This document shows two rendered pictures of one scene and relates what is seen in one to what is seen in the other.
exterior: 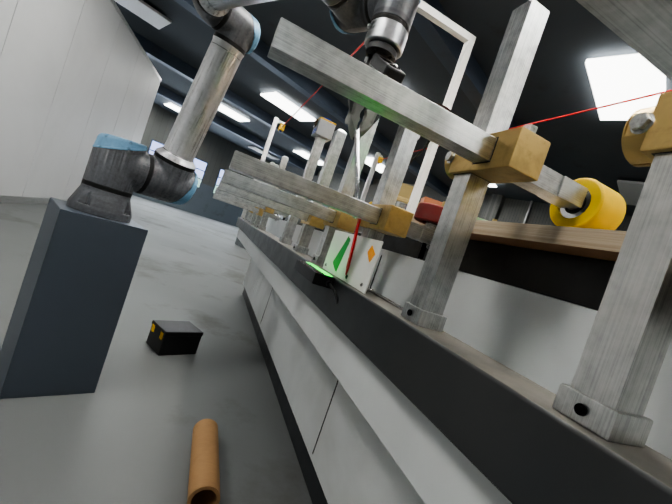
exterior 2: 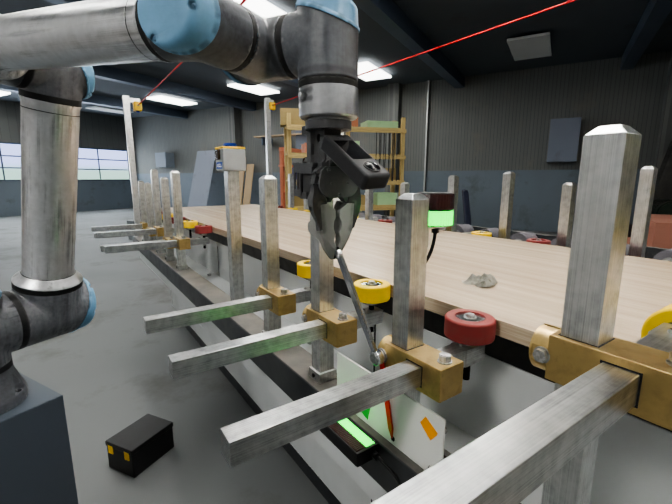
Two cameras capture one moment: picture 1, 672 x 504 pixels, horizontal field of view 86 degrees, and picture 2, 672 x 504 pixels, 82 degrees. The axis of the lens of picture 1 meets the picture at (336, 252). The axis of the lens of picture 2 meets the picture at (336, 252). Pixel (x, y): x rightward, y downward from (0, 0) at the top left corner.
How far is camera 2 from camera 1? 0.46 m
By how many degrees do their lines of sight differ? 17
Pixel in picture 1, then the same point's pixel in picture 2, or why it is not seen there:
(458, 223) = (586, 454)
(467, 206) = not seen: hidden behind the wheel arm
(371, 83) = (526, 480)
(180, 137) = (42, 255)
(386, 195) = (412, 334)
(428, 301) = not seen: outside the picture
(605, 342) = not seen: outside the picture
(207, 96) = (55, 187)
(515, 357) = (624, 487)
